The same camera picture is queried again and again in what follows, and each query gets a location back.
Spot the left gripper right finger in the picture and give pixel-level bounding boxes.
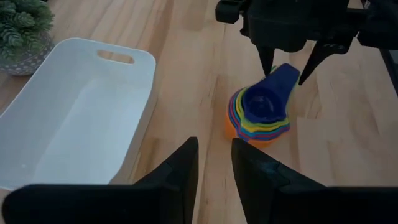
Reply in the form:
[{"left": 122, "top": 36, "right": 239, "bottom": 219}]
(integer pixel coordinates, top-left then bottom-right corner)
[{"left": 231, "top": 138, "right": 398, "bottom": 224}]

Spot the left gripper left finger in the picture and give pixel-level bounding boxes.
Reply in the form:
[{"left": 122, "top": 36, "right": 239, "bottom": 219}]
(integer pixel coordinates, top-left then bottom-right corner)
[{"left": 1, "top": 136, "right": 200, "bottom": 224}]

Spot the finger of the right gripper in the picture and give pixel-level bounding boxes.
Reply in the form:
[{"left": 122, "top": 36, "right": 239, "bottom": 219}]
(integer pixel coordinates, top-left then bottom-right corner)
[
  {"left": 256, "top": 45, "right": 276, "bottom": 77},
  {"left": 298, "top": 39, "right": 354, "bottom": 86}
]

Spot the dark blue measuring cup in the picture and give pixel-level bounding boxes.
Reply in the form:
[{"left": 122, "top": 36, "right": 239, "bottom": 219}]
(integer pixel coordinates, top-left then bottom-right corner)
[{"left": 241, "top": 63, "right": 302, "bottom": 124}]

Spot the orange measuring cup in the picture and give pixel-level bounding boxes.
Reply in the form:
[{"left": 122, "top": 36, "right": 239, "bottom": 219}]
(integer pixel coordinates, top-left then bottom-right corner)
[{"left": 224, "top": 105, "right": 290, "bottom": 149}]

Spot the purple measuring cup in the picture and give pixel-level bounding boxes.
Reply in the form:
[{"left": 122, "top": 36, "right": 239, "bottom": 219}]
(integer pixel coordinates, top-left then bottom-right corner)
[{"left": 228, "top": 93, "right": 291, "bottom": 139}]

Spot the green measuring cup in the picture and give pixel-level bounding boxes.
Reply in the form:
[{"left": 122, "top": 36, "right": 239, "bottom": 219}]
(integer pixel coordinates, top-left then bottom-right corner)
[{"left": 235, "top": 64, "right": 302, "bottom": 128}]

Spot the white plastic basket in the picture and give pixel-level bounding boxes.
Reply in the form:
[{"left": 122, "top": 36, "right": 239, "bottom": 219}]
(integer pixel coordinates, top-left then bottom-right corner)
[{"left": 0, "top": 37, "right": 157, "bottom": 191}]

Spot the green plant in patterned pot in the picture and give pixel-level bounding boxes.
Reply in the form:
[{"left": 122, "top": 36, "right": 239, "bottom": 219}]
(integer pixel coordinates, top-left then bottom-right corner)
[{"left": 0, "top": 0, "right": 56, "bottom": 77}]

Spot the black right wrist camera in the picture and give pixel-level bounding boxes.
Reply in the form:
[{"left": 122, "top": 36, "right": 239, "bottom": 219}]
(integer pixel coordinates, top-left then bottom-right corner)
[{"left": 215, "top": 0, "right": 248, "bottom": 25}]

